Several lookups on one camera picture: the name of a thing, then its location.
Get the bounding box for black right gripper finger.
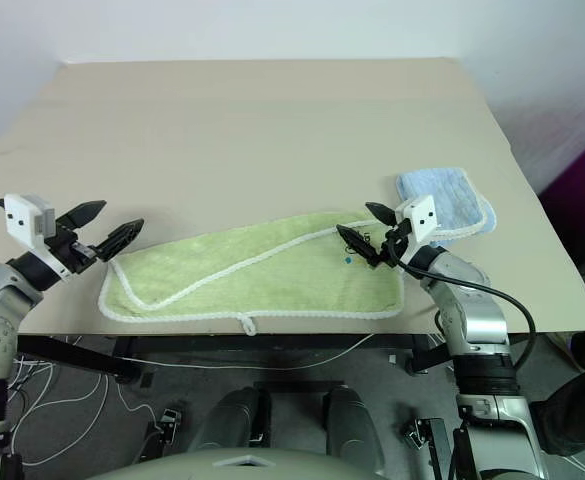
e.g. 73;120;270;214
364;201;400;228
335;223;383;268

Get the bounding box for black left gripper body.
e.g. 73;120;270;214
46;223;101;274

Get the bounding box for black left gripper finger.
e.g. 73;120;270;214
57;200;108;233
93;217;146;262

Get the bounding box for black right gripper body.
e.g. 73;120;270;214
378;219;414;267

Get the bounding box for folded light blue towel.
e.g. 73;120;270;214
395;166;498;249

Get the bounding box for green towel with white trim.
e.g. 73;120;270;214
96;209;406;337

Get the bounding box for dark grey robot leg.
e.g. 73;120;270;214
190;386;273;451
323;384;387;477

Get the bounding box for purple panel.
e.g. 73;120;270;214
535;133;585;275

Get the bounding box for black floor clamp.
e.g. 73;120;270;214
137;406;184;464
400;416;449;480

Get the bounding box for dark fabric bundle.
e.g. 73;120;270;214
528;329;585;457

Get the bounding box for grey robot torso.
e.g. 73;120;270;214
85;441;389;480

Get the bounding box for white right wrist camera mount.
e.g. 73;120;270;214
395;194;439;247

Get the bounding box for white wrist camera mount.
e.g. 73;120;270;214
2;193;71;279
395;194;439;247

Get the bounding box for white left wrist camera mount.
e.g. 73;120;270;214
2;193;71;279

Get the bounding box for black metal table frame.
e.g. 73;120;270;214
16;331;454;385

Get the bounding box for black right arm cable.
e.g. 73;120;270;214
390;238;539;372

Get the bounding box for tangled white floor cables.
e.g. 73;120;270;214
4;337;159;467

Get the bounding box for long white floor cable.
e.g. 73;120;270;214
131;333;375;372

